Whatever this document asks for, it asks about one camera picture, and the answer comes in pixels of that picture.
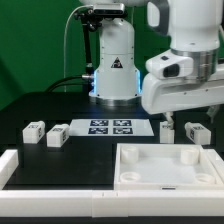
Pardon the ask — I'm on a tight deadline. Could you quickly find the black cable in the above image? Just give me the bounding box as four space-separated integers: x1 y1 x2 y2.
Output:
44 75 93 93

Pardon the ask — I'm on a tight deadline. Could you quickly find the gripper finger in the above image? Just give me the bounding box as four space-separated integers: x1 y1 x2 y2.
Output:
163 112 174 130
207 105 220 120

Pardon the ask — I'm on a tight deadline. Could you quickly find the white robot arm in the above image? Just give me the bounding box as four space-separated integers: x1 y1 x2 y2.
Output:
79 0 224 115

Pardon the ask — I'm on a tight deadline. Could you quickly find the grey thin cable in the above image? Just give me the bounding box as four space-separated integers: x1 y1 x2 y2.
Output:
62 4 88 93

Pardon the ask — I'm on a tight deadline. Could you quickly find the white marker sheet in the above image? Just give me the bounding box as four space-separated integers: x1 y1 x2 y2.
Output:
69 119 154 136

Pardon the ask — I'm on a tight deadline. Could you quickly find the white U-shaped fence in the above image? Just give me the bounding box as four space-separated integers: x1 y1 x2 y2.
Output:
0 149 224 217

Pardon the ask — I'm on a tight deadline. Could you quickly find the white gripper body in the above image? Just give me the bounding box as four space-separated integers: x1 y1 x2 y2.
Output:
141 64 224 114

